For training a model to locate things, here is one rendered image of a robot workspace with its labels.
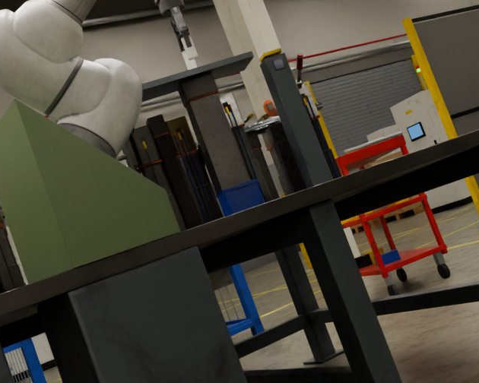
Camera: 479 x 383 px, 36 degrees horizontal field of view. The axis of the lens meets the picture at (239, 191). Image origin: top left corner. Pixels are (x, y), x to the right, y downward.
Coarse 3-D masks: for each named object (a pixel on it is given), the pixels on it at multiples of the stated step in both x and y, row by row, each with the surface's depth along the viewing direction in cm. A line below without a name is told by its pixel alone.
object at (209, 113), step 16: (192, 80) 218; (208, 80) 219; (192, 96) 218; (208, 96) 219; (192, 112) 218; (208, 112) 218; (224, 112) 219; (208, 128) 218; (224, 128) 219; (208, 144) 217; (224, 144) 218; (208, 160) 219; (224, 160) 217; (240, 160) 218; (224, 176) 216; (240, 176) 217
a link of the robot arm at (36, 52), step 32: (32, 0) 161; (64, 0) 161; (96, 0) 167; (0, 32) 156; (32, 32) 157; (64, 32) 160; (0, 64) 157; (32, 64) 158; (64, 64) 161; (32, 96) 161
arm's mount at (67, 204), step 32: (0, 128) 161; (32, 128) 148; (64, 128) 151; (0, 160) 167; (32, 160) 148; (64, 160) 149; (96, 160) 152; (0, 192) 174; (32, 192) 154; (64, 192) 147; (96, 192) 151; (128, 192) 154; (160, 192) 158; (32, 224) 160; (64, 224) 146; (96, 224) 149; (128, 224) 152; (160, 224) 156; (32, 256) 167; (64, 256) 148; (96, 256) 147
